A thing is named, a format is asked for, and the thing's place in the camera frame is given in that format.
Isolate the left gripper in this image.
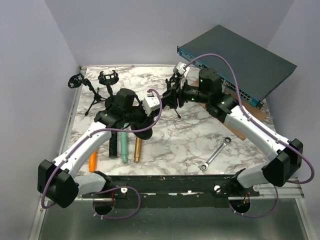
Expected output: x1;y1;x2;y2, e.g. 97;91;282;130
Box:
123;100;157;131

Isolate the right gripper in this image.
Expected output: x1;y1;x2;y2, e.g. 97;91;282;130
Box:
159;76;210;109

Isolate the black tall tripod stand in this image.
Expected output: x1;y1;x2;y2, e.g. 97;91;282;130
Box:
161;74;181;119

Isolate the gold microphone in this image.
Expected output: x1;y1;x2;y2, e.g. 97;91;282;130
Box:
134;137;143;163

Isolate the mint green microphone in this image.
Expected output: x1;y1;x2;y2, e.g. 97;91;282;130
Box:
120;132;128;164

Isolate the black silver-grille microphone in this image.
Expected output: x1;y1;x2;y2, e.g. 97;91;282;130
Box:
109;131;118;159

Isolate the black round-base shock-mount stand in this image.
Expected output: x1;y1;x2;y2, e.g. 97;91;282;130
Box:
98;70;119;100

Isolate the orange microphone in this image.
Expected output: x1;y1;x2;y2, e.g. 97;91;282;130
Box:
88;150;98;173

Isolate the black tripod shock-mount stand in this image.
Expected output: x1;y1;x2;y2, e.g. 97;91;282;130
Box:
67;73;106;116

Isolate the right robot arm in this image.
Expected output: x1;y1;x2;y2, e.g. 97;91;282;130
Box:
162;66;303;196

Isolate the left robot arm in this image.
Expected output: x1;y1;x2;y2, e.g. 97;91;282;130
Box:
37;88;162;209

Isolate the silver ratchet wrench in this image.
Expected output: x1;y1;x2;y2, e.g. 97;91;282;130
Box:
200;137;232;172

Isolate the wooden board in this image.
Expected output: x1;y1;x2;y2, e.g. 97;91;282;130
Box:
189;79;268;142

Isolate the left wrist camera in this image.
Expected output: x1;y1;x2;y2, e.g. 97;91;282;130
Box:
142;95;160;116

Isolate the black front mounting rail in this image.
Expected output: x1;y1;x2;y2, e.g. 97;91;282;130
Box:
49;171;276;210

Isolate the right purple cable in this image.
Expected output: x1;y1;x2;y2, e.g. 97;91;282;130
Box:
183;52;315;218

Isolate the purple cable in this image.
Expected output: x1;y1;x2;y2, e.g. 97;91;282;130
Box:
183;52;315;218
41;89;163;221

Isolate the teal network switch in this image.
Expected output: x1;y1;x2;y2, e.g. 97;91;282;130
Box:
177;25;297;109

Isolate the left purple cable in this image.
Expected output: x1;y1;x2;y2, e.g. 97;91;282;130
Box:
41;89;163;221

